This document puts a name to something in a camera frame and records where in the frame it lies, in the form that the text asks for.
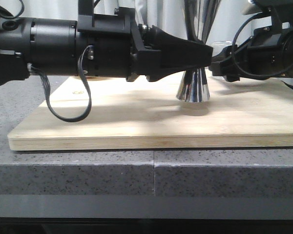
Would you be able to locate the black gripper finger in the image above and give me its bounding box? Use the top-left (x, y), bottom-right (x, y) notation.
top-left (133, 45), bottom-right (213, 82)

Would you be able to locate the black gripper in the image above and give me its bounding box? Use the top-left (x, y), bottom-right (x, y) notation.
top-left (209, 27), bottom-right (293, 82)
top-left (30, 7), bottom-right (205, 78)

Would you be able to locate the clear glass beaker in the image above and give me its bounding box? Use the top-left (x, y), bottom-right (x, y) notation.
top-left (210, 40), bottom-right (232, 57)

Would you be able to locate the steel hourglass jigger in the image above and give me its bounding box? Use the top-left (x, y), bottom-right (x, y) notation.
top-left (176, 0), bottom-right (221, 103)

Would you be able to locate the wooden cutting board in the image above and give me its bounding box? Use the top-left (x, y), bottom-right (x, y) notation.
top-left (8, 73), bottom-right (293, 151)

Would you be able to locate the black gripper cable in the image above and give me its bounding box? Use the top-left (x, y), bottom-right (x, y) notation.
top-left (230, 10), bottom-right (293, 95)
top-left (28, 44), bottom-right (95, 123)

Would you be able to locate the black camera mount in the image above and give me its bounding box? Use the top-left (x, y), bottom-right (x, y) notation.
top-left (77, 0), bottom-right (94, 32)

